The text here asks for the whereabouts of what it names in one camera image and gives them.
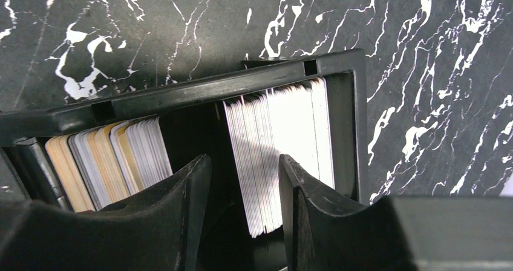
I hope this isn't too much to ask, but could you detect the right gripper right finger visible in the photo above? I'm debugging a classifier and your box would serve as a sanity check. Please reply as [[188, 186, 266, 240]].
[[278, 154, 512, 270]]

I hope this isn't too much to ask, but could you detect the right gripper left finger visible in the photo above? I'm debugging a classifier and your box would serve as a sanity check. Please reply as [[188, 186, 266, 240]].
[[1, 154, 212, 270]]

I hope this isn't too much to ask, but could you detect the white card stack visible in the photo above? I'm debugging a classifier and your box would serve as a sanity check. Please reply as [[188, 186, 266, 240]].
[[223, 77, 335, 238], [45, 116, 174, 212]]

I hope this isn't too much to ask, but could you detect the black card tray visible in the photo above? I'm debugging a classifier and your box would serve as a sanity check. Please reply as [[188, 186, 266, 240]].
[[0, 48, 370, 271]]

